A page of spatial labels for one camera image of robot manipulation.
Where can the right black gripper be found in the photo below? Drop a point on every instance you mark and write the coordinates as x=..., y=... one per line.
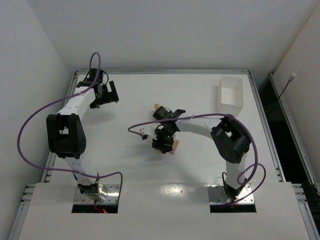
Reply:
x=161, y=144

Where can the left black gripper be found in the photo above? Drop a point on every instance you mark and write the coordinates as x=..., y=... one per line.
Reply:
x=107, y=93

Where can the wood block five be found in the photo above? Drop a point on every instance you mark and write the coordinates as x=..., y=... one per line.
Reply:
x=156, y=107

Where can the white plastic box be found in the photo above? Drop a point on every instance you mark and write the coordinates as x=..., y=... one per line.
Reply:
x=230, y=96

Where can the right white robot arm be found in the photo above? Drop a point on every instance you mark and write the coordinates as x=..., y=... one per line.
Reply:
x=228, y=136

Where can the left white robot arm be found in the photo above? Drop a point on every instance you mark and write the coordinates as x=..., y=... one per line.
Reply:
x=65, y=133

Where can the wood block four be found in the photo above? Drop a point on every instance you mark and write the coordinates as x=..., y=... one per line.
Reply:
x=174, y=146

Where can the white front cover panel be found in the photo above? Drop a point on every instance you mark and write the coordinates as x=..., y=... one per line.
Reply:
x=163, y=212

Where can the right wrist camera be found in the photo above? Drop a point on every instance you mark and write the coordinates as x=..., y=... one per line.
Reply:
x=148, y=131

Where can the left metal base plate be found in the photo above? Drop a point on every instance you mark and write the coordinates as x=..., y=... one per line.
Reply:
x=108, y=195

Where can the metal base plate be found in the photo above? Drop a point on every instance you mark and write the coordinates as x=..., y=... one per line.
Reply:
x=217, y=195
x=108, y=195

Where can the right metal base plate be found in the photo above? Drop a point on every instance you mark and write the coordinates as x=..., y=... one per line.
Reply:
x=217, y=195

